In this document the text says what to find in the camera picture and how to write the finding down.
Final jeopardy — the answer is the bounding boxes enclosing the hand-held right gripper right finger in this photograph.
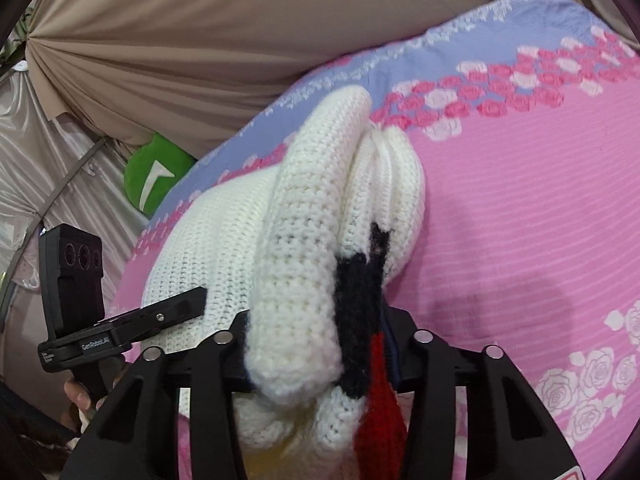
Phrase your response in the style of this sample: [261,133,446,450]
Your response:
[380,305,581,480]

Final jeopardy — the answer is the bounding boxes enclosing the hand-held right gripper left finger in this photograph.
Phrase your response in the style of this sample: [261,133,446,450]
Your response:
[60,310,256,480]

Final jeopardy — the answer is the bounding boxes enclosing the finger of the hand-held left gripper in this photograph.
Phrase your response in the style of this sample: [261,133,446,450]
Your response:
[104,286,209,335]

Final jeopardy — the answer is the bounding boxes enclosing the white knit sweater navy red stripes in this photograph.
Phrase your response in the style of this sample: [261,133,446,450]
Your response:
[141,85,426,480]

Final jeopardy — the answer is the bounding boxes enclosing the person's left hand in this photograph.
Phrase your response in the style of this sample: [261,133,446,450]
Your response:
[63,372,123,423]

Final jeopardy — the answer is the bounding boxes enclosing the grey tent pole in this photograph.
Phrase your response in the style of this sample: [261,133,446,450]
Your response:
[7,137,111,286]

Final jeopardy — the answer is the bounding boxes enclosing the silver tent fabric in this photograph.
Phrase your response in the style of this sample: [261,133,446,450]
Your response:
[0,10,151,411]

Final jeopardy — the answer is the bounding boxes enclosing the dark cloth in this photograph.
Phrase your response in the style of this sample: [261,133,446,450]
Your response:
[0,382,83,468]

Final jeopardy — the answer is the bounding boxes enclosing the green pillow white mark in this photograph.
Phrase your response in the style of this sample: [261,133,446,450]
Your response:
[124,132,197,220]

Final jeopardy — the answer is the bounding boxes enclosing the pink lavender rose print blanket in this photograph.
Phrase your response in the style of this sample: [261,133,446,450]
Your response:
[107,0,640,480]

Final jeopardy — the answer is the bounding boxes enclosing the beige draped cloth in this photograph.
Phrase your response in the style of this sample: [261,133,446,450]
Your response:
[27,0,596,161]

